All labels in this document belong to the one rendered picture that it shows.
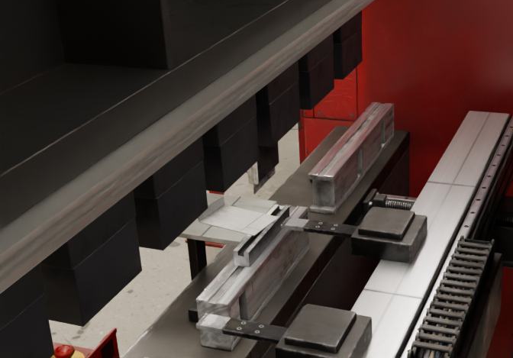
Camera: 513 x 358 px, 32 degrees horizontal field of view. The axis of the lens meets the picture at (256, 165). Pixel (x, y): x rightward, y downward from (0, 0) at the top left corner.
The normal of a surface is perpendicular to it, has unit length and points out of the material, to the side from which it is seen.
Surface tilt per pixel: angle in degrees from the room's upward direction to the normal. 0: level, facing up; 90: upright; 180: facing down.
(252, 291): 90
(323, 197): 90
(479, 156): 0
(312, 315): 0
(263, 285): 90
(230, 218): 0
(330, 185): 90
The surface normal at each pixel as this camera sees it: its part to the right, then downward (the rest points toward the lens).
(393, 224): -0.07, -0.92
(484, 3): -0.40, 0.38
